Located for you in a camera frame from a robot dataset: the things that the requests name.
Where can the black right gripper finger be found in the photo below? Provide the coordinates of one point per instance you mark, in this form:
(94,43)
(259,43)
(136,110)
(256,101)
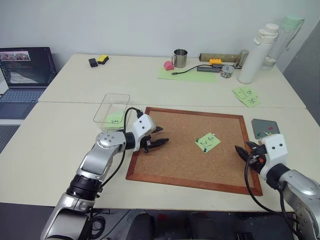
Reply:
(251,145)
(242,153)

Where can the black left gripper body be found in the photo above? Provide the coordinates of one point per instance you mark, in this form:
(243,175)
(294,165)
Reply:
(146,142)

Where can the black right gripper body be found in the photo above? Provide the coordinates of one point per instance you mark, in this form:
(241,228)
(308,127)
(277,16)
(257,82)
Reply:
(258,156)

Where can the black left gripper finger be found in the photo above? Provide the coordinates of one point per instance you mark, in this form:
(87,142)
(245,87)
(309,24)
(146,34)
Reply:
(160,142)
(157,129)

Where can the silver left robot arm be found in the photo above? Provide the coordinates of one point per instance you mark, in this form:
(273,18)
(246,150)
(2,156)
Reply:
(96,162)

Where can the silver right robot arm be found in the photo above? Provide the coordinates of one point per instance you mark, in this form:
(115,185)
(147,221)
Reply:
(300,185)

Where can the wood-framed cork board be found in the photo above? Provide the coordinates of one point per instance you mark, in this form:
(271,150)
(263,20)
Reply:
(175,155)

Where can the green note with handwriting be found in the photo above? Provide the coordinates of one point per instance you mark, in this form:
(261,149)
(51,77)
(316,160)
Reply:
(208,143)

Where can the green note marked H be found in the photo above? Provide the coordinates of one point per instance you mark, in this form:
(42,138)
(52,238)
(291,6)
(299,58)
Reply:
(115,120)

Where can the green note marked 4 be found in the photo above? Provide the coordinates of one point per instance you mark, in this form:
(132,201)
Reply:
(250,93)

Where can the grey square tray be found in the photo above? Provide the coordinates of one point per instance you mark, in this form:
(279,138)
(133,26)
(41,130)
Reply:
(262,126)

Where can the clear plastic container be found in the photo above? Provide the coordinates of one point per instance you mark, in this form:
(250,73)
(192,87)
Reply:
(113,105)

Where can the large green paper sheet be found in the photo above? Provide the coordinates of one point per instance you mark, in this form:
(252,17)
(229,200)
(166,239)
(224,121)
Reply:
(190,76)

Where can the pink rounded object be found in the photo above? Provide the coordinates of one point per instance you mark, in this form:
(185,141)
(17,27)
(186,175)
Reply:
(168,65)

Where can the stainless steel mug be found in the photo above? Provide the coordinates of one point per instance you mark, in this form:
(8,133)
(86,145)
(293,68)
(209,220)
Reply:
(180,58)

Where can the dark grey USB hub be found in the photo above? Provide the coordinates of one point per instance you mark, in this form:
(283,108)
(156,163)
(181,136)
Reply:
(211,68)

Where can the dark rounded shape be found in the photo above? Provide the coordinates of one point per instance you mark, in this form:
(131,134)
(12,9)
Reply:
(146,226)

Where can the metal cylinder can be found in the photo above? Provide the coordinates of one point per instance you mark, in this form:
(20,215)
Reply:
(242,58)

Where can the tall white water bottle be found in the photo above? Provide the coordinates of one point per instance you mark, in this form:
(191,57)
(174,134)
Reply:
(255,57)

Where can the yellow and black eraser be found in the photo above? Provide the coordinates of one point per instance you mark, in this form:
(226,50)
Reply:
(103,59)

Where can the yellow toy block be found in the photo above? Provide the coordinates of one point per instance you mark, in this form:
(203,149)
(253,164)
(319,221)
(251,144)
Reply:
(215,61)

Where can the small black box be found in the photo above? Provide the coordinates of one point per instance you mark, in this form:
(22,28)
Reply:
(93,62)

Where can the dark grey partition panel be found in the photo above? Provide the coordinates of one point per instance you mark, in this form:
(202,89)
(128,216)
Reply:
(305,67)

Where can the clear bottle with green lid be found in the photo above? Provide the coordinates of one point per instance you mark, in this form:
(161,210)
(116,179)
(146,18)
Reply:
(280,47)

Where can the dark grey floor mat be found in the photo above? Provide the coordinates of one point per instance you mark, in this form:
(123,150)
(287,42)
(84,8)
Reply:
(7,136)

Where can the open grey laptop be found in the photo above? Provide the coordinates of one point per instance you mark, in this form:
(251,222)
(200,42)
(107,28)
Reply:
(22,75)

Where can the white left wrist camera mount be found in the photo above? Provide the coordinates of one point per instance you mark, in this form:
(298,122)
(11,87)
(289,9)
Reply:
(143,125)

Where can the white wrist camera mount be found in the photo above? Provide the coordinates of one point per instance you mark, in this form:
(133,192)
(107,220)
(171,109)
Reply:
(275,150)
(143,125)

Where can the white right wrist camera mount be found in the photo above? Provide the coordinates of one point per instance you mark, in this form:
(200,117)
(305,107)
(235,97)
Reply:
(275,150)

